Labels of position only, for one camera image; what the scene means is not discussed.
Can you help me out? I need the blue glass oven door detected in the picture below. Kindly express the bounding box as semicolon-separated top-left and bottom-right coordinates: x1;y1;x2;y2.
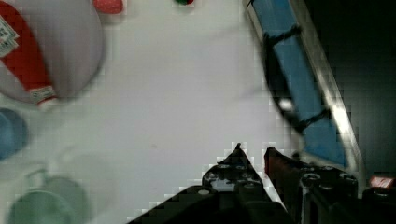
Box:
247;0;361;171

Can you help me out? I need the green red toy fruit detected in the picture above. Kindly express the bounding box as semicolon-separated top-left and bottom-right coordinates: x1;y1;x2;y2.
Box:
175;0;194;6

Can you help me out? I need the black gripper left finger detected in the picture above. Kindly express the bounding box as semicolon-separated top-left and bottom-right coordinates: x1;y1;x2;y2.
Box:
202;143;268;200

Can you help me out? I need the red toy strawberry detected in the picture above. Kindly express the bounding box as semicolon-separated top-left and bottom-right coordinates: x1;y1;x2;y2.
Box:
92;0;124;14

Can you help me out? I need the green mug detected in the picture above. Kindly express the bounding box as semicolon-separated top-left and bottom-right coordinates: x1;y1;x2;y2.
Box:
5;168;89;224

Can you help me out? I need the red ketchup bottle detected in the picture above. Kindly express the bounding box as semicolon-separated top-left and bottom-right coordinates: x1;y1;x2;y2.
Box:
0;0;59;111

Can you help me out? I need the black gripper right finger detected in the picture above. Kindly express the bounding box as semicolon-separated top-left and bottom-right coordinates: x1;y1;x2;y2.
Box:
264;147;359;224

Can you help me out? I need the blue cup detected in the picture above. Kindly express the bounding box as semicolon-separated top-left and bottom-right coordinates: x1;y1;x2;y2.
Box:
0;108;28;160

